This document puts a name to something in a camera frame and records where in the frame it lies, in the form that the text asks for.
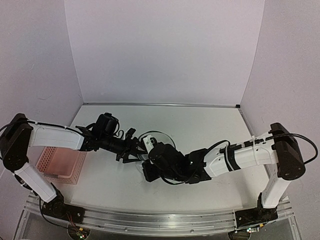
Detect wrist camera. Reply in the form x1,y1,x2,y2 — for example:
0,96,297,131
140,134,158,153
125,128,136,140

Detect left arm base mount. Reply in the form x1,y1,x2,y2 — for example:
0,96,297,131
40,189,85,224

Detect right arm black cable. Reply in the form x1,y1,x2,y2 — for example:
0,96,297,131
159,133,316,186

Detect pink perforated plastic basket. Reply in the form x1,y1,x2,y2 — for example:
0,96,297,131
36,147,87,185

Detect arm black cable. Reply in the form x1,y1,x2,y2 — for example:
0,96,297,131
0,119,83,137
159,133,316,186

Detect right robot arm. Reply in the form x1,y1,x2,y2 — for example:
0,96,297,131
141,123,306,222

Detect aluminium front rail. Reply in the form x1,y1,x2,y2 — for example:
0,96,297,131
23,202,293,232

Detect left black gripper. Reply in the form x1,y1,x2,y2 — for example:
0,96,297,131
100,133,145,164

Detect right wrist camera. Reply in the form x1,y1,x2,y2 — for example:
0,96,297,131
140,134,158,153

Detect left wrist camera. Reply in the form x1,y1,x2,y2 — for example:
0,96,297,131
125,128,136,140

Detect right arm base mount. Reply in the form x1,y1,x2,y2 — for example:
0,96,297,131
234,192,278,230

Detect white mesh laundry bag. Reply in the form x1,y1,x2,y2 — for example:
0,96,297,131
135,130,176,174

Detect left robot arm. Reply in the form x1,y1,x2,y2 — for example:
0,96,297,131
0,112,153,219

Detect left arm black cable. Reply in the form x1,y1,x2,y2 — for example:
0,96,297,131
0,119,83,137

